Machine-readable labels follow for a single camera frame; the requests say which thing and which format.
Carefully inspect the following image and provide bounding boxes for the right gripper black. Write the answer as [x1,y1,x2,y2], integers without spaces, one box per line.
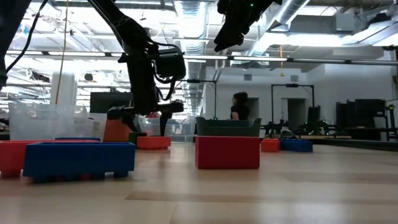
[214,0,282,53]

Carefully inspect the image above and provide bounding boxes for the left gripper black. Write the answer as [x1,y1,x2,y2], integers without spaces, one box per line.
[107,43,184,137]

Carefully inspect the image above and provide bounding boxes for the orange toy brick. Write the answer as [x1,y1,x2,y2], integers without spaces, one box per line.
[136,136,172,151]
[260,138,281,153]
[0,139,101,180]

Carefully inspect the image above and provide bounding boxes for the blue toy brick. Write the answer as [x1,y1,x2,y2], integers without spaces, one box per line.
[22,141,137,184]
[280,138,314,153]

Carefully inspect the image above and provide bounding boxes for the red toy brick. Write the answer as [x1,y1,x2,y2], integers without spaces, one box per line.
[195,136,261,170]

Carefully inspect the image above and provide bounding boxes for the orange plastic bin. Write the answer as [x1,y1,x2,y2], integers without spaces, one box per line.
[103,119,135,142]

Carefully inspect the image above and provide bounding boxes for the clear plastic bin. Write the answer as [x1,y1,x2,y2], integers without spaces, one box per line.
[8,102,94,141]
[139,115,197,143]

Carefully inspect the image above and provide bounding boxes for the black monitor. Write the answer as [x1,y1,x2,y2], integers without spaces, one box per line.
[90,91,134,114]

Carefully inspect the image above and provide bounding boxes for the white box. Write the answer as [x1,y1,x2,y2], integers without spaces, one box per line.
[89,112,108,140]

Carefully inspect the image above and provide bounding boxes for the person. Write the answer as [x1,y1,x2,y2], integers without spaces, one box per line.
[229,91,251,121]

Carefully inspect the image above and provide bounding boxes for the teal plastic bin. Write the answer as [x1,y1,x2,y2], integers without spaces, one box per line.
[195,116,262,138]

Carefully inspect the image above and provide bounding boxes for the white pillar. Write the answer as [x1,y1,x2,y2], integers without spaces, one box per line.
[50,70,78,106]

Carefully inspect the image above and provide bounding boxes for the black cabinets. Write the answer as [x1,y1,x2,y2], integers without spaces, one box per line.
[335,98,387,128]

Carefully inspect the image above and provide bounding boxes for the silver ceiling duct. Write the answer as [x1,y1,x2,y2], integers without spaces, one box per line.
[247,0,312,58]
[172,0,208,94]

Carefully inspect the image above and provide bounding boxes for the yellow hanging cord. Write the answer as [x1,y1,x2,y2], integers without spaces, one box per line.
[279,45,285,78]
[54,0,70,106]

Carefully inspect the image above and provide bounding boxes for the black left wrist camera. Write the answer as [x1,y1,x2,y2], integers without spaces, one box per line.
[155,47,187,82]

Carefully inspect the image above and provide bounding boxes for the black camera cable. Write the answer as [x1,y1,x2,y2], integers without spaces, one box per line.
[5,0,50,74]

